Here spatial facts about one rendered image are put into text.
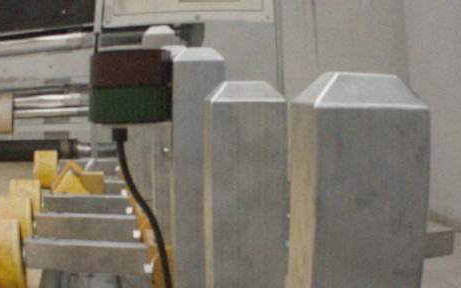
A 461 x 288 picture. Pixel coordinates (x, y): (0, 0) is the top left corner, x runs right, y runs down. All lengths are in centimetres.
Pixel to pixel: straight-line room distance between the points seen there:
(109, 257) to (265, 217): 56
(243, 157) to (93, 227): 81
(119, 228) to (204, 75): 57
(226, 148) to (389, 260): 25
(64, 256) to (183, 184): 32
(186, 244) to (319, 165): 51
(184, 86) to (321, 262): 50
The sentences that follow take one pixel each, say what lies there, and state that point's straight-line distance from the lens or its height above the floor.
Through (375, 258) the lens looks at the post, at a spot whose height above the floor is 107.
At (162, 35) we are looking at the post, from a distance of 129.
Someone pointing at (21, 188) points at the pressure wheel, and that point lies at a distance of 158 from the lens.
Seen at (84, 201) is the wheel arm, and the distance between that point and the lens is 158.
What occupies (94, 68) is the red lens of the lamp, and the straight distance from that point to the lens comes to 79.
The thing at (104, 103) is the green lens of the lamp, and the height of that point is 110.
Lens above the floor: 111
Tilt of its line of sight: 3 degrees down
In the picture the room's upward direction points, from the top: straight up
